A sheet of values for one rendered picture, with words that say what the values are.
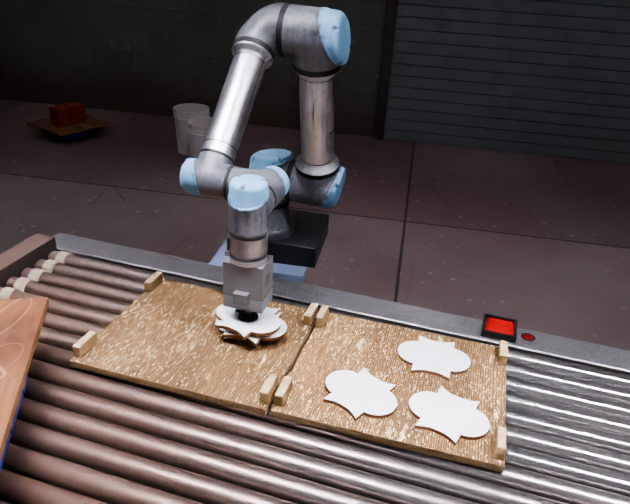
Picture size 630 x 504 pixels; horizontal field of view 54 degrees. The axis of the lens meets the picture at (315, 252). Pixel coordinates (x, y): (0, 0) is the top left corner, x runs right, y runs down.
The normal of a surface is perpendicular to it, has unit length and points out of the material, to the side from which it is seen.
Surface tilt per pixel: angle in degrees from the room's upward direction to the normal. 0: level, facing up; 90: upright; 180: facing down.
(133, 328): 0
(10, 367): 0
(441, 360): 0
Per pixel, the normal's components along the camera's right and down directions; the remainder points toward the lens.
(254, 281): -0.28, 0.43
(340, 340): 0.05, -0.89
